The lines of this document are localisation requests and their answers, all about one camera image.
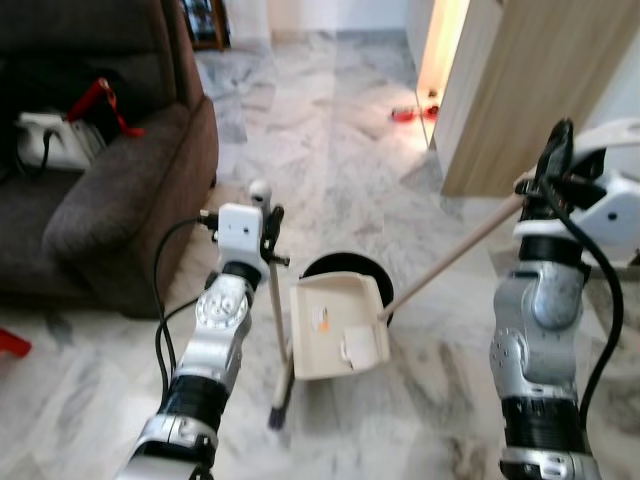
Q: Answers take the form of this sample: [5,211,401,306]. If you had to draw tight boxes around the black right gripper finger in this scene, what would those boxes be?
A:
[538,120,576,186]

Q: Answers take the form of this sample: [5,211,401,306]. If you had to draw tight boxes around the beige long-handled dustpan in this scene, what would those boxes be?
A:
[288,118,640,381]

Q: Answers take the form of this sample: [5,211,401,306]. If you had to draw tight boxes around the beige broom with purple bristles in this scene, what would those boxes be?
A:
[248,180,298,431]

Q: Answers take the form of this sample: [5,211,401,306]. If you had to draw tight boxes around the small red floor object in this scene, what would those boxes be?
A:
[390,100,441,123]

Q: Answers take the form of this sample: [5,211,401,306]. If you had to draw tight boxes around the light wooden partition panel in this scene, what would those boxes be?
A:
[415,0,640,198]

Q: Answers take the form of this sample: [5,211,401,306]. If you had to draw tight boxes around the black round bin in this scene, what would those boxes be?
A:
[300,252,394,326]

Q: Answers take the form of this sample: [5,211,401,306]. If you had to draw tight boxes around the dark brown fabric sofa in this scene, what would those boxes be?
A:
[0,0,219,319]

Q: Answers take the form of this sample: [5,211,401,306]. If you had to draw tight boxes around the dark wooden shelf cabinet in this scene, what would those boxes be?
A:
[180,0,231,51]

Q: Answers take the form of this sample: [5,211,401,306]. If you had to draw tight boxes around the white device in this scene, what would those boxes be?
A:
[15,112,106,171]

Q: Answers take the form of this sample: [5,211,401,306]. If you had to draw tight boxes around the red plastic object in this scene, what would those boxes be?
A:
[0,328,31,358]

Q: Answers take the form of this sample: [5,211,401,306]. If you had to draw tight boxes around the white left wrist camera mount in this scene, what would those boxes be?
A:
[215,203,266,266]

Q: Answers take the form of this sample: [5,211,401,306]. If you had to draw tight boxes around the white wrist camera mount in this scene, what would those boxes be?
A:
[215,203,266,266]
[580,172,640,266]

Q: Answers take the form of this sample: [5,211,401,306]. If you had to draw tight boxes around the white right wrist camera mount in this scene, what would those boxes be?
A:
[580,172,640,266]

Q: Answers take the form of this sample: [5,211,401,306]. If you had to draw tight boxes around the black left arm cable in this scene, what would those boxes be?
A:
[152,212,221,401]

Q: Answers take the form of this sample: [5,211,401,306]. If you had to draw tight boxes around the red strap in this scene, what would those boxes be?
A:
[65,78,144,139]

